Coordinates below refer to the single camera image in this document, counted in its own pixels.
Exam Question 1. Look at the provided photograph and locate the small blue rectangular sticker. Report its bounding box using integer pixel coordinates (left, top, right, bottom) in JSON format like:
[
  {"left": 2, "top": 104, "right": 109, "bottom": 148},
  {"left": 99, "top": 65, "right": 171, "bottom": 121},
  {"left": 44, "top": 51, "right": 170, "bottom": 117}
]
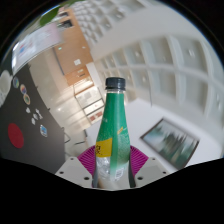
[{"left": 39, "top": 124, "right": 48, "bottom": 138}]

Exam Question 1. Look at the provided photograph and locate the green plastic drink bottle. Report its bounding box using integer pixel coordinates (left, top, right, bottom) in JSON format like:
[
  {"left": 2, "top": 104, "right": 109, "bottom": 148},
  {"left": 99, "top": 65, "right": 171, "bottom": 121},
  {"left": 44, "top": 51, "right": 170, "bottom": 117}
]
[{"left": 92, "top": 77, "right": 132, "bottom": 188}]

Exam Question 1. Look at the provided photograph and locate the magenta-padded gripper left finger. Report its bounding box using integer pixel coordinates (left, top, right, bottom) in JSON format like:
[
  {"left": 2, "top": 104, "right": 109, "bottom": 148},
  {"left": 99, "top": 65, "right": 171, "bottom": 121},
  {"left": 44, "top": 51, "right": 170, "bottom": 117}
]
[{"left": 54, "top": 144, "right": 101, "bottom": 188}]

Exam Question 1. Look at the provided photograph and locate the round colourful sticker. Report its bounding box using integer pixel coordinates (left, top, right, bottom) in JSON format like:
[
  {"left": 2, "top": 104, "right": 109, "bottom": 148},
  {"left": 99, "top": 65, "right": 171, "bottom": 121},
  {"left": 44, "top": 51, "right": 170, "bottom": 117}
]
[
  {"left": 12, "top": 76, "right": 20, "bottom": 89},
  {"left": 22, "top": 93, "right": 32, "bottom": 106},
  {"left": 19, "top": 83, "right": 28, "bottom": 95}
]

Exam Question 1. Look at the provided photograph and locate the framed landscape painting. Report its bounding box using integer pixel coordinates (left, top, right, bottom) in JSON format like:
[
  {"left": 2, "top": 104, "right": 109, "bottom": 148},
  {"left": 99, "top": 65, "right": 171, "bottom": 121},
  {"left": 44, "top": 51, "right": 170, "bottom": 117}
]
[{"left": 139, "top": 117, "right": 200, "bottom": 169}]

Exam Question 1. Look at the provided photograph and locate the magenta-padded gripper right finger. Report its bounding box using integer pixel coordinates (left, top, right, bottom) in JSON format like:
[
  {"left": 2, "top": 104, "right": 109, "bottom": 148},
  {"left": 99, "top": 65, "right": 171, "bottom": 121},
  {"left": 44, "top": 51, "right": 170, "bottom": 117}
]
[{"left": 128, "top": 145, "right": 171, "bottom": 188}]

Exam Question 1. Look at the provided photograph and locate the flat round red coaster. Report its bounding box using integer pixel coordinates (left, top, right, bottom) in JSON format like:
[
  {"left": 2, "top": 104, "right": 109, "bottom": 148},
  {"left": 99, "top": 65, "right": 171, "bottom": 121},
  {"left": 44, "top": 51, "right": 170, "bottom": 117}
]
[{"left": 7, "top": 122, "right": 25, "bottom": 149}]

